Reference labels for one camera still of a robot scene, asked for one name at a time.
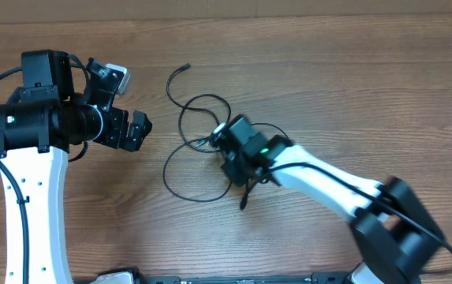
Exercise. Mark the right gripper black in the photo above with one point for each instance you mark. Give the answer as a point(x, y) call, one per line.
point(233, 170)

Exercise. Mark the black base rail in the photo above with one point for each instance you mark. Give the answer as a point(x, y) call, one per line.
point(245, 280)

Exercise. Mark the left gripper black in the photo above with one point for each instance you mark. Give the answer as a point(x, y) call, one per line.
point(117, 128)

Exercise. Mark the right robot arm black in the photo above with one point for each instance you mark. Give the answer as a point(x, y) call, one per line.
point(394, 232)

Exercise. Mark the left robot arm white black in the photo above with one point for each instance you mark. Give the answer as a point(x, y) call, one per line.
point(62, 102)

